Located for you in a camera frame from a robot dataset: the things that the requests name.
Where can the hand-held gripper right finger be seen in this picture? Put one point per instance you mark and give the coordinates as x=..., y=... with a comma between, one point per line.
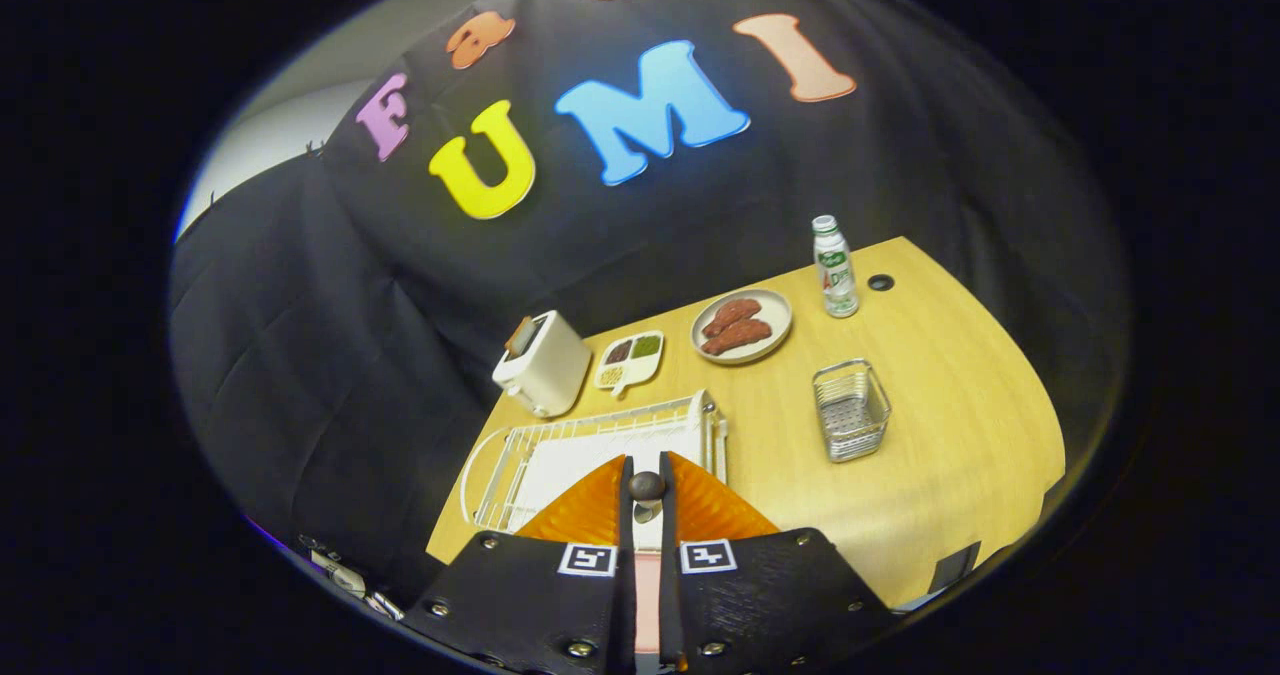
x=770, y=595

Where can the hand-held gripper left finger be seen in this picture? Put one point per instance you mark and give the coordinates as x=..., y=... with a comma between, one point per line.
x=530, y=595

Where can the pink plate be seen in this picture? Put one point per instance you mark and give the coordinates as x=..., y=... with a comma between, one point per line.
x=647, y=595

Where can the white divided sauce dish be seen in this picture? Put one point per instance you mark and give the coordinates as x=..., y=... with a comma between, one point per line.
x=630, y=360

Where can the beige round plate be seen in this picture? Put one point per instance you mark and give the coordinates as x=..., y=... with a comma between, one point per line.
x=775, y=311

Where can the silver metal clamp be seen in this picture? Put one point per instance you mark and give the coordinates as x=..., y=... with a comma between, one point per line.
x=338, y=573
x=386, y=606

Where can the white toaster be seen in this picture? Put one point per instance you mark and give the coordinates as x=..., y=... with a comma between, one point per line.
x=550, y=370

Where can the brown toast slice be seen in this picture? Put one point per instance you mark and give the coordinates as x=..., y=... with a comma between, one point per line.
x=521, y=336

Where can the red meat piece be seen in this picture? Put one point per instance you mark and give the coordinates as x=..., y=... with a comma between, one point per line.
x=740, y=336
x=732, y=314

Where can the white drink bottle green cap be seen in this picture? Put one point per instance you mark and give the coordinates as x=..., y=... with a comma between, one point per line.
x=836, y=270

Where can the black backdrop cloth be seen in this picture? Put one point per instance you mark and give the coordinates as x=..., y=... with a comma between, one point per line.
x=300, y=355

